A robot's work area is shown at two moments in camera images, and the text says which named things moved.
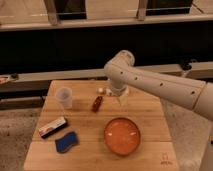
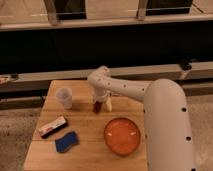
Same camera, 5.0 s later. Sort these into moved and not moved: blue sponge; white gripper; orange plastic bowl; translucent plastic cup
Moved: white gripper
Not moved: blue sponge; orange plastic bowl; translucent plastic cup
